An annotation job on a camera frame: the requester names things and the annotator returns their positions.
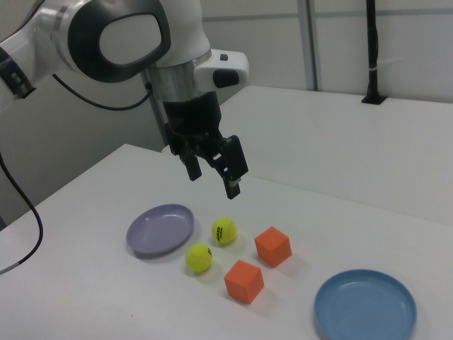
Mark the grey partition post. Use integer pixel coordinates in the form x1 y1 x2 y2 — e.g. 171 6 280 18
140 69 168 147

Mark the yellow tennis ball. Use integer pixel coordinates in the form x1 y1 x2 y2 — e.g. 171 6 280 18
211 216 238 245
185 242 214 273

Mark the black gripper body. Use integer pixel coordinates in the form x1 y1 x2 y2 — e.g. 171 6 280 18
162 92 224 156

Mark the black pole with base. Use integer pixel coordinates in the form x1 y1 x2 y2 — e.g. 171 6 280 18
360 0 387 106

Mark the blue plate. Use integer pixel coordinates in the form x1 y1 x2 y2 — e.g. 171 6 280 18
314 268 418 340

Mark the purple plate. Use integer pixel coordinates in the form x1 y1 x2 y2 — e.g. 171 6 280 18
126 203 196 259

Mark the orange cube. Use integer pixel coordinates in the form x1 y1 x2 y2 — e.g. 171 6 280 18
253 225 292 268
223 259 265 305

